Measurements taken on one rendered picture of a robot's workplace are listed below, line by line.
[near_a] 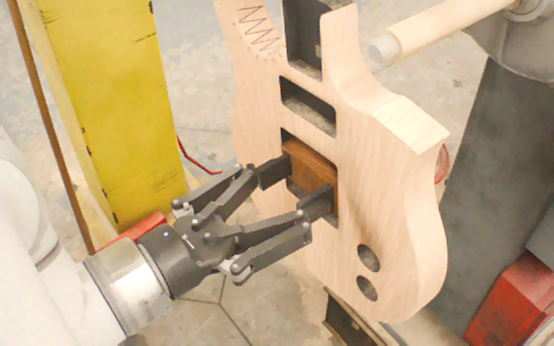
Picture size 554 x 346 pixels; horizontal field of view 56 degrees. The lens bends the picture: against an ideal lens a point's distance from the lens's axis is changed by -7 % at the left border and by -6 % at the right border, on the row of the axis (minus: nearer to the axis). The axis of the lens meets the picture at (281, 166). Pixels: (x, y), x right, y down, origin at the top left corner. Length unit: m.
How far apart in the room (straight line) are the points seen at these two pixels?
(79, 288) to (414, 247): 0.32
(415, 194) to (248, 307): 1.25
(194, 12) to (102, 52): 1.52
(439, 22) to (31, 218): 0.39
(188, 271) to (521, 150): 0.62
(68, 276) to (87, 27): 0.92
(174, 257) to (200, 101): 1.82
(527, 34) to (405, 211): 0.27
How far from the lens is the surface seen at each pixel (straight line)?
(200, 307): 1.75
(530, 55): 0.69
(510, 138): 0.98
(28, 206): 0.47
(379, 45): 0.49
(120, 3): 1.38
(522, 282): 1.16
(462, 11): 0.55
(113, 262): 0.55
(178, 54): 2.61
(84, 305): 0.53
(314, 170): 0.62
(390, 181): 0.53
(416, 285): 0.59
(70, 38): 1.37
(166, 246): 0.55
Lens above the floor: 1.54
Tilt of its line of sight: 49 degrees down
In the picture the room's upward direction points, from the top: straight up
